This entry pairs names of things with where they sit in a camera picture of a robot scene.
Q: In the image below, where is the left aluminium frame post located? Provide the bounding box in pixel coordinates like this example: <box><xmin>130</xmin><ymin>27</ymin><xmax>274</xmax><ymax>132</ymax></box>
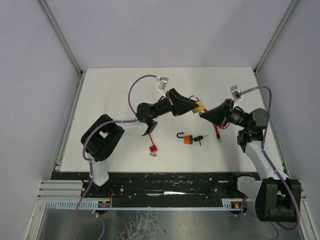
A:
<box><xmin>37</xmin><ymin>0</ymin><xmax>83</xmax><ymax>75</ymax></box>

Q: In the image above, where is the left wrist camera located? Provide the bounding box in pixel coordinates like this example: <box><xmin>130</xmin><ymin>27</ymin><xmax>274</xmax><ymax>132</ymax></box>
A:
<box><xmin>156</xmin><ymin>76</ymin><xmax>169</xmax><ymax>96</ymax></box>

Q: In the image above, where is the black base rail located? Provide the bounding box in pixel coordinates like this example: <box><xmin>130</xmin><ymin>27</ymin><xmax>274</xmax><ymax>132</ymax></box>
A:
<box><xmin>80</xmin><ymin>170</ymin><xmax>258</xmax><ymax>209</ymax></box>

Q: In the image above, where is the red padlock with thin cable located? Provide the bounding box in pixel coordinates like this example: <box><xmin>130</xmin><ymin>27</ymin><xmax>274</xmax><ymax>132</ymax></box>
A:
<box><xmin>219</xmin><ymin>122</ymin><xmax>230</xmax><ymax>130</ymax></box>

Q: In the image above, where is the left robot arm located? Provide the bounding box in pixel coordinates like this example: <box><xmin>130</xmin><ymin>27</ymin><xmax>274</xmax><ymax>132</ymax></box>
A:
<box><xmin>80</xmin><ymin>88</ymin><xmax>199</xmax><ymax>187</ymax></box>

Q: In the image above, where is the small red padlock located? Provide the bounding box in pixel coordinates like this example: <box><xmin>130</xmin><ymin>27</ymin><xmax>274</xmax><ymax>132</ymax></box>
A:
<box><xmin>148</xmin><ymin>134</ymin><xmax>158</xmax><ymax>155</ymax></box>

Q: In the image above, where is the thick red cable lock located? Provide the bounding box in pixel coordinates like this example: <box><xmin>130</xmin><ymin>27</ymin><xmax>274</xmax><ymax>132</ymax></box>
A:
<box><xmin>213</xmin><ymin>124</ymin><xmax>222</xmax><ymax>143</ymax></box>

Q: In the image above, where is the white cable duct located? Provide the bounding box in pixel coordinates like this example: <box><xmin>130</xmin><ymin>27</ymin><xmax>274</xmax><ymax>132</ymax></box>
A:
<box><xmin>46</xmin><ymin>199</ymin><xmax>112</xmax><ymax>210</ymax></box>

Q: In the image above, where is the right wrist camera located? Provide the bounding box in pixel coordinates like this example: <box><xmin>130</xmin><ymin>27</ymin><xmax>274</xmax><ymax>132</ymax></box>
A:
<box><xmin>230</xmin><ymin>85</ymin><xmax>243</xmax><ymax>108</ymax></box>

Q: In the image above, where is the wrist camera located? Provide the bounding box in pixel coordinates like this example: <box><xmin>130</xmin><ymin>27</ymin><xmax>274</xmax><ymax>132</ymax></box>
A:
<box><xmin>156</xmin><ymin>76</ymin><xmax>169</xmax><ymax>96</ymax></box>
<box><xmin>230</xmin><ymin>85</ymin><xmax>243</xmax><ymax>108</ymax></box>

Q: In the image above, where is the right aluminium frame post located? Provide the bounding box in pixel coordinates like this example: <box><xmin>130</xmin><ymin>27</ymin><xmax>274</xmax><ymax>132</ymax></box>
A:
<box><xmin>253</xmin><ymin>0</ymin><xmax>301</xmax><ymax>76</ymax></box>

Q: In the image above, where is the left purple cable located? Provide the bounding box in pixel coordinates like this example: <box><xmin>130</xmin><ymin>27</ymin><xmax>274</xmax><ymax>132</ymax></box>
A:
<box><xmin>72</xmin><ymin>74</ymin><xmax>161</xmax><ymax>240</ymax></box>

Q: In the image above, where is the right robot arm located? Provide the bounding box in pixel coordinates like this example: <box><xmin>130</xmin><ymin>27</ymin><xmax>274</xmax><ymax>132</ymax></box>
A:
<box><xmin>199</xmin><ymin>99</ymin><xmax>302</xmax><ymax>223</ymax></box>

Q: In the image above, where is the brass padlock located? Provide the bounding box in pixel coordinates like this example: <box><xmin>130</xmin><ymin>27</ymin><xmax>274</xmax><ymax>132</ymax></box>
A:
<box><xmin>188</xmin><ymin>94</ymin><xmax>205</xmax><ymax>115</ymax></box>

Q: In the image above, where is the orange black padlock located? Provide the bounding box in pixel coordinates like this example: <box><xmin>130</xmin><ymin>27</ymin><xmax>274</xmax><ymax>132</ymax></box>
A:
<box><xmin>176</xmin><ymin>132</ymin><xmax>194</xmax><ymax>145</ymax></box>

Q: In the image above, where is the aluminium frame post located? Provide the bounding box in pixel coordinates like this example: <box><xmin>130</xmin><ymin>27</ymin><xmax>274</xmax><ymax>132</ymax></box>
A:
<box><xmin>253</xmin><ymin>0</ymin><xmax>301</xmax><ymax>76</ymax></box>
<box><xmin>37</xmin><ymin>0</ymin><xmax>83</xmax><ymax>75</ymax></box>

